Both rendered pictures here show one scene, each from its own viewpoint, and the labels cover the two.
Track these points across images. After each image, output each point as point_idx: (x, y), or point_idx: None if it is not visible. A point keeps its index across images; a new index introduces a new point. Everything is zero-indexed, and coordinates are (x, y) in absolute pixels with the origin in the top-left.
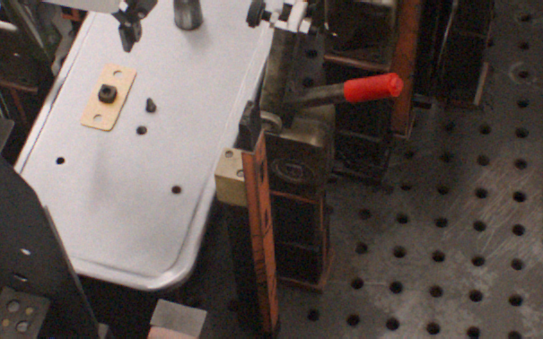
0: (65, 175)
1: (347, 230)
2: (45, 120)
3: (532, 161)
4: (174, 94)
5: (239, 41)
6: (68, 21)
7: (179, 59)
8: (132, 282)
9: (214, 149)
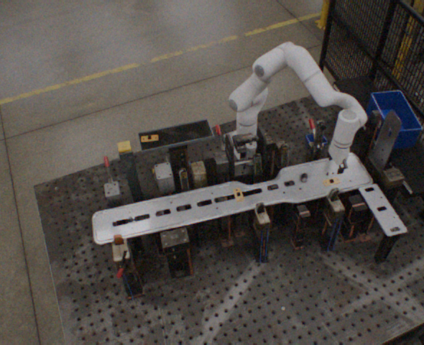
0: (351, 178)
1: (293, 185)
2: (345, 188)
3: None
4: (321, 172)
5: (302, 169)
6: (287, 266)
7: (313, 176)
8: (358, 159)
9: (326, 161)
